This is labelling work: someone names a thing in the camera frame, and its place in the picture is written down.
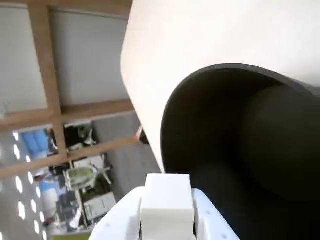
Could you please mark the green mesh office chair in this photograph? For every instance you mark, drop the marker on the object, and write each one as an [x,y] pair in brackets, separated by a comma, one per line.
[80,175]

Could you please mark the black pot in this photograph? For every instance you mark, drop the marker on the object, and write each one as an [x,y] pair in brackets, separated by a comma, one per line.
[250,150]

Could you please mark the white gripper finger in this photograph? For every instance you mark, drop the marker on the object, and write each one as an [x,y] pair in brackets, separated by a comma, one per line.
[117,220]
[210,225]

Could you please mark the black office chair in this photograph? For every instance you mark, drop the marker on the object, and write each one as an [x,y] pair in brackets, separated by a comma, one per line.
[80,135]

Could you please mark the wooden partition frame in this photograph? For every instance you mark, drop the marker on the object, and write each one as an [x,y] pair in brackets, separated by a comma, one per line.
[47,62]

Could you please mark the white cube block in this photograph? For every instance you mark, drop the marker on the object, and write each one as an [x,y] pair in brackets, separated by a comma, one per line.
[166,200]

